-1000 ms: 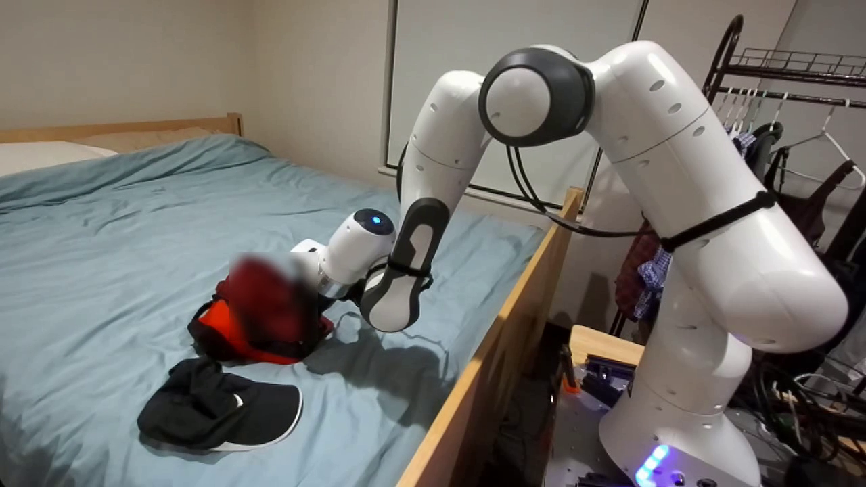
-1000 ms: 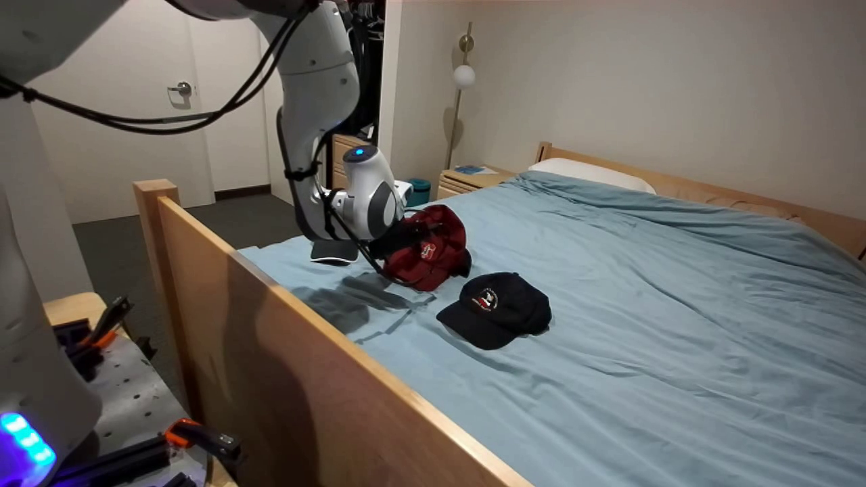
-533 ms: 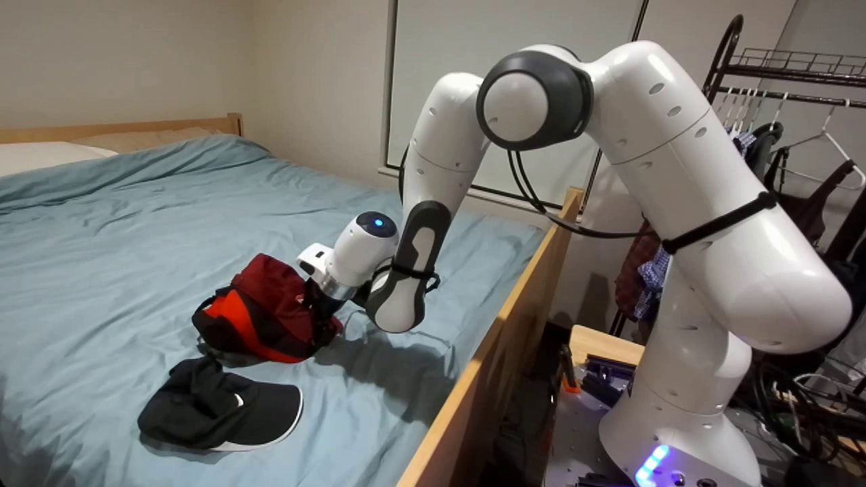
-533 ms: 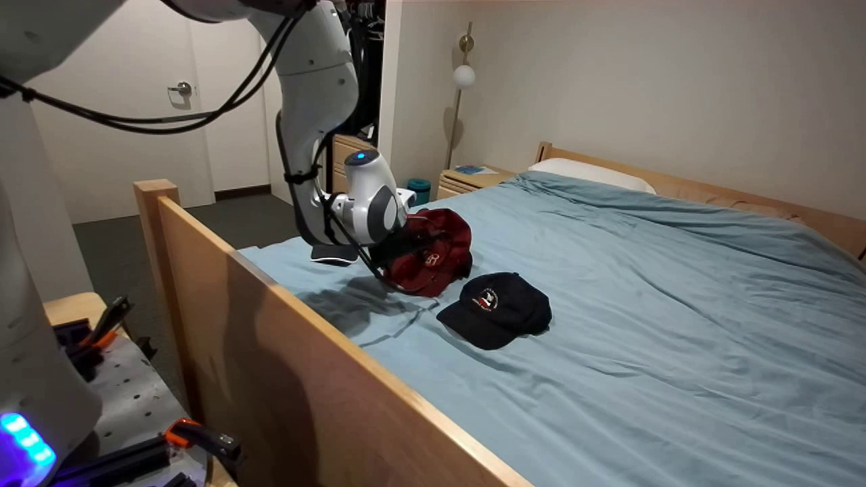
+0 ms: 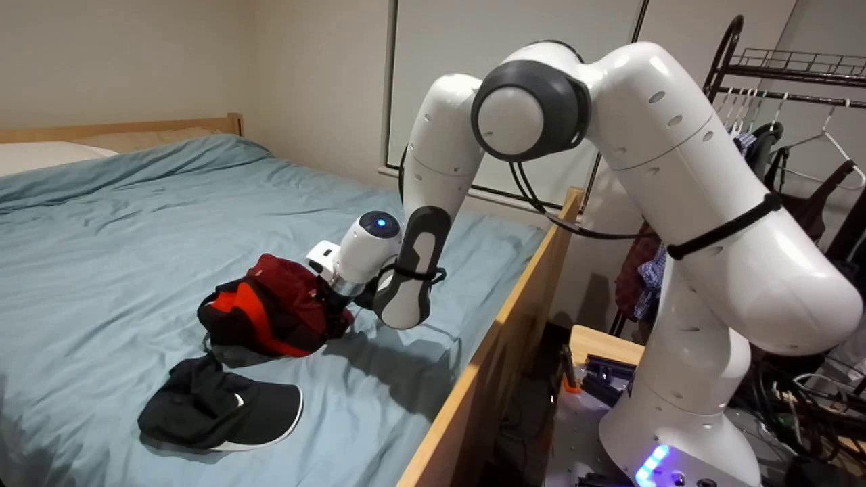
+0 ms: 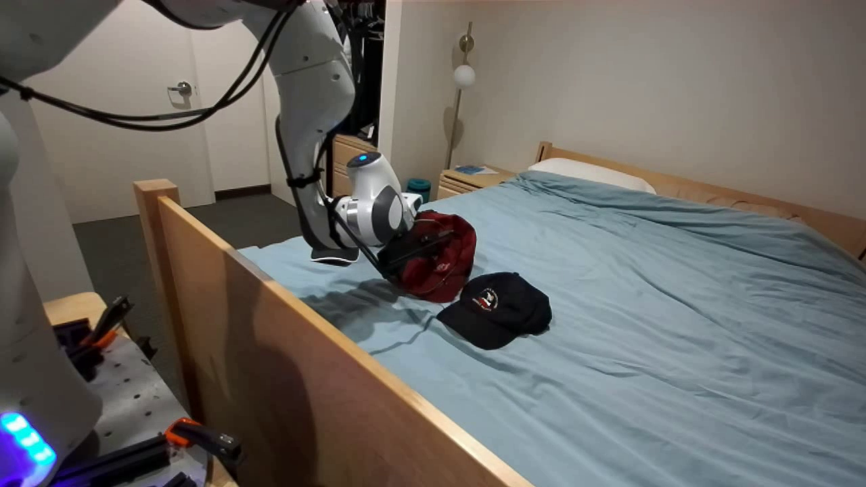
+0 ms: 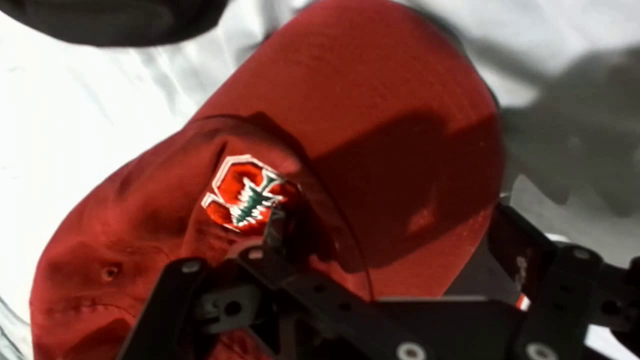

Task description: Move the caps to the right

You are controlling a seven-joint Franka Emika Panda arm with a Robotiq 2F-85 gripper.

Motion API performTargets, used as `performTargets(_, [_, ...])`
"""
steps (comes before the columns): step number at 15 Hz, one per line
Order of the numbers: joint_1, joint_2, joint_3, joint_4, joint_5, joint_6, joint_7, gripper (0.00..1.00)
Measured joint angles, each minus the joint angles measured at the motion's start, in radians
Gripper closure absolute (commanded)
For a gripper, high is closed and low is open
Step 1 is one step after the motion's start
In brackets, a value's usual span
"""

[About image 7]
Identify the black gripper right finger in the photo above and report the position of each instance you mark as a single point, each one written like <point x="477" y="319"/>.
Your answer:
<point x="561" y="307"/>

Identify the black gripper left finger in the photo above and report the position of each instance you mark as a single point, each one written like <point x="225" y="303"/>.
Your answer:
<point x="181" y="312"/>

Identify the light blue bed sheet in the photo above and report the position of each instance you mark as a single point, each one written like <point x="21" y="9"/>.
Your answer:
<point x="80" y="133"/>

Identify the red cap with S logo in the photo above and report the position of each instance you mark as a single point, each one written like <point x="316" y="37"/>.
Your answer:
<point x="372" y="100"/>

